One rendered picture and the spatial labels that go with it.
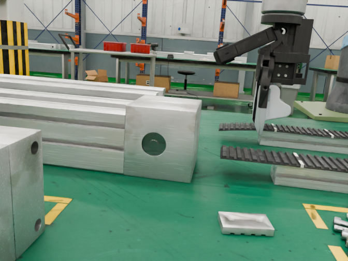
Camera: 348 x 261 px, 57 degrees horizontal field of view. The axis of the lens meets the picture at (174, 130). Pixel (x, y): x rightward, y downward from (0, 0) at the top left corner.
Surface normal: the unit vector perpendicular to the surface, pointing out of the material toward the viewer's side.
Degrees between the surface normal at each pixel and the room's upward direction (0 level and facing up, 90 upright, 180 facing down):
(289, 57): 90
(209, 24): 90
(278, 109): 80
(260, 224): 0
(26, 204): 90
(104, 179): 0
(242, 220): 0
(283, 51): 90
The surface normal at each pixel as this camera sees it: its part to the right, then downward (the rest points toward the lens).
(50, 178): 0.07, -0.97
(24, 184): 0.99, 0.10
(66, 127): -0.15, 0.24
